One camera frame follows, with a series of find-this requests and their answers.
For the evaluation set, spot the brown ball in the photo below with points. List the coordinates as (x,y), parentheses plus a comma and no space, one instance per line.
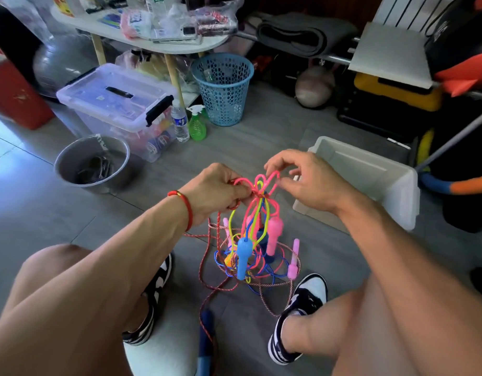
(314,87)

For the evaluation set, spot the white round table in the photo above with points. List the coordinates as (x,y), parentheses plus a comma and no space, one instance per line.
(100,29)

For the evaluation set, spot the clear plastic bag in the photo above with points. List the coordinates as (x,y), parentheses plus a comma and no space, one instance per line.
(216,19)

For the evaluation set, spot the black white left shoe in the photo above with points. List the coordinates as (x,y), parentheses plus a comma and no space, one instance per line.
(151,325)

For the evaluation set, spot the small plastic water bottle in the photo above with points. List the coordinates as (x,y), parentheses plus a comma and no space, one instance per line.
(180,125)

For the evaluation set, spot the person's right hand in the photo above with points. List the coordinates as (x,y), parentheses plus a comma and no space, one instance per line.
(315,180)

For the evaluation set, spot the black white shoe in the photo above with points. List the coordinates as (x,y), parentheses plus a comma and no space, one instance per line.
(307,293)
(151,325)

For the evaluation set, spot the grey metal basin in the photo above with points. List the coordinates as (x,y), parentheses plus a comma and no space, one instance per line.
(64,160)

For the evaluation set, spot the grey exercise ball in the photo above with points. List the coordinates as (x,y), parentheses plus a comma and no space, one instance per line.
(62,62)

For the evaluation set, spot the person's leg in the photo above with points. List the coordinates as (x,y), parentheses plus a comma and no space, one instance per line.
(350,329)
(33,270)

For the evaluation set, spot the person's left hand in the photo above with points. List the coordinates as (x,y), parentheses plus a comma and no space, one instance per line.
(209,192)

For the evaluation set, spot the pink white packet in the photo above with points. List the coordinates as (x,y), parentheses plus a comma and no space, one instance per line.
(135,23)

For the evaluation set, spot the multicoloured hula hoop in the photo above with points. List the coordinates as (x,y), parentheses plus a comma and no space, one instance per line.
(460,186)

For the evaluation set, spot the white radiator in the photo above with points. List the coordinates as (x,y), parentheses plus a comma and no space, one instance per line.
(413,11)

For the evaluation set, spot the black red inflatable toy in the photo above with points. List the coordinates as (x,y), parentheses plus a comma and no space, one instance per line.
(460,62)

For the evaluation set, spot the black white right shoe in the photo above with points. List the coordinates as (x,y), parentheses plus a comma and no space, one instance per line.
(307,293)

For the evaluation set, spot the person's right forearm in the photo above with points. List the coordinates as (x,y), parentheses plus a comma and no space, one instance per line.
(421,278)

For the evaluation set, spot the grey folded mat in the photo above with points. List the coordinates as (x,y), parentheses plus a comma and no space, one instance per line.
(303,35)

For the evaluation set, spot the person's left forearm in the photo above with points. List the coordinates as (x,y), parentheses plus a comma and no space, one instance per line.
(76,301)

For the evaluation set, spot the clear bin with black latches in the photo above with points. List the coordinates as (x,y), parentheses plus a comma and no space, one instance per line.
(100,94)

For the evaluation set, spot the red bag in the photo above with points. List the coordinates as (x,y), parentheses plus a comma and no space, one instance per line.
(13,98)

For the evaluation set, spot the person's right leg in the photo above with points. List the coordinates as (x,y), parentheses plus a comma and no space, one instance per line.
(350,329)

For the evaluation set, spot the grey flat board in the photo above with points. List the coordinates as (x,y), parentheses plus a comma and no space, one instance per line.
(390,57)

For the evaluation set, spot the blue mesh plastic basket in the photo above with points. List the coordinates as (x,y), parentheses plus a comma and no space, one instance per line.
(222,90)

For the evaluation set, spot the person's left leg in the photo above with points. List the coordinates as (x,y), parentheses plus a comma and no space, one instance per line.
(33,270)

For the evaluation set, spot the green spray bottle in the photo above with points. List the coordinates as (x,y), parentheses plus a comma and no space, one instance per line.
(197,129)

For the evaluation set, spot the white plastic bag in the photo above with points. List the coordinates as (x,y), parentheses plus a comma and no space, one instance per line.
(25,11)

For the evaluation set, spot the large plastic water bottle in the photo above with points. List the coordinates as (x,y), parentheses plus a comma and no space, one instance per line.
(155,2)

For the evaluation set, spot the yellow black case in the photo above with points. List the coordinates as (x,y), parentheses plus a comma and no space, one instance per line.
(397,92)

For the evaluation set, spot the white plastic bin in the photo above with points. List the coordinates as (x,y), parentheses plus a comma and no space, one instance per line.
(397,192)

